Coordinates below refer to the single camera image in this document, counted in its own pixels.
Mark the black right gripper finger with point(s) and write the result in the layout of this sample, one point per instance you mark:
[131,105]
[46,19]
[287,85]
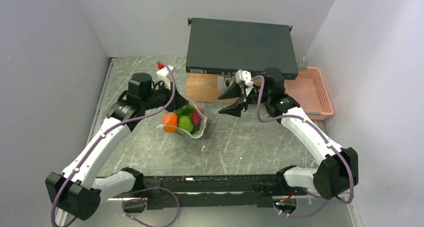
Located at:
[234,91]
[234,109]

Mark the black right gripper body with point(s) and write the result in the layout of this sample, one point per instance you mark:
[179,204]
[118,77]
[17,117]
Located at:
[253,97]

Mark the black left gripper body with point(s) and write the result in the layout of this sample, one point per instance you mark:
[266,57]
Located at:
[160,98]

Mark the orange fake fruit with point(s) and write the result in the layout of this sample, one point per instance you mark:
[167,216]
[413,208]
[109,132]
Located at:
[170,122]

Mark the polka dot zip top bag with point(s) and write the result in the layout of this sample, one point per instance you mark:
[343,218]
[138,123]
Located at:
[198,131]

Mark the green fake lime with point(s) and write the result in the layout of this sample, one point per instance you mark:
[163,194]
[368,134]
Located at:
[185,123]

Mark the purple fake sweet potato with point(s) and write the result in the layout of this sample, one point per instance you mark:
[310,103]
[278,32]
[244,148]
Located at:
[196,118]

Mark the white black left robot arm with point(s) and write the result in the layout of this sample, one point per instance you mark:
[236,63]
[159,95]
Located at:
[77,189]

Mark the green fake leafy vegetable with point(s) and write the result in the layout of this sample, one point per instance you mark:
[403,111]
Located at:
[186,110]

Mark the wooden board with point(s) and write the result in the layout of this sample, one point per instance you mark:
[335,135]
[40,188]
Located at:
[202,88]

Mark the pink plastic basket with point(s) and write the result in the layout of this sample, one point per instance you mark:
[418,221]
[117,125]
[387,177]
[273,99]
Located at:
[310,91]

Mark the grey metal bracket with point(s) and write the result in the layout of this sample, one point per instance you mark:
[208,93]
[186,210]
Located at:
[224,82]

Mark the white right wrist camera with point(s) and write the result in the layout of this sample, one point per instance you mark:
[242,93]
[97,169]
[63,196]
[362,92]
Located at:
[244,78]

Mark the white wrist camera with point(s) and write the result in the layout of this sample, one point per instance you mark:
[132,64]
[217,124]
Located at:
[244,78]
[164,75]

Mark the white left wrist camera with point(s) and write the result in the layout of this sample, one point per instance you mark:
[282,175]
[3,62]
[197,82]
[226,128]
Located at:
[164,75]

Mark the dark network switch box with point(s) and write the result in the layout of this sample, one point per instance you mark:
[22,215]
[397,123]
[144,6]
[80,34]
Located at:
[222,47]

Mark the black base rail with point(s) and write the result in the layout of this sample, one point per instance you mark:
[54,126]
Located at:
[260,190]

